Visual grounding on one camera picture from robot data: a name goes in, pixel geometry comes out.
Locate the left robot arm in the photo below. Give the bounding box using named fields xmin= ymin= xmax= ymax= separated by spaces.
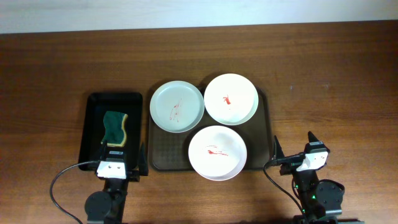
xmin=85 ymin=143 xmax=149 ymax=224

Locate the small black tray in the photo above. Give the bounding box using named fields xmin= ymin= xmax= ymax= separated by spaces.
xmin=78 ymin=92 xmax=143 ymax=171

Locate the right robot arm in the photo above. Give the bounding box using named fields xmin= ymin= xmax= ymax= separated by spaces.
xmin=272 ymin=132 xmax=345 ymax=223

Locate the pale green plate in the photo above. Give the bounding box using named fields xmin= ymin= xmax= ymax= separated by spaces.
xmin=149 ymin=80 xmax=205 ymax=133

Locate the brown plastic serving tray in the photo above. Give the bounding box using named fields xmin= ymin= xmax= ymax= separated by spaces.
xmin=147 ymin=88 xmax=274 ymax=171

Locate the green and yellow sponge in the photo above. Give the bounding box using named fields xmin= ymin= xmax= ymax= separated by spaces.
xmin=101 ymin=111 xmax=128 ymax=147

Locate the white plate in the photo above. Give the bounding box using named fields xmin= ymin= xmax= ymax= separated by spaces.
xmin=188 ymin=126 xmax=248 ymax=181
xmin=204 ymin=73 xmax=259 ymax=126

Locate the white plate front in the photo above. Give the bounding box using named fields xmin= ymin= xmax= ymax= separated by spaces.
xmin=188 ymin=126 xmax=248 ymax=181

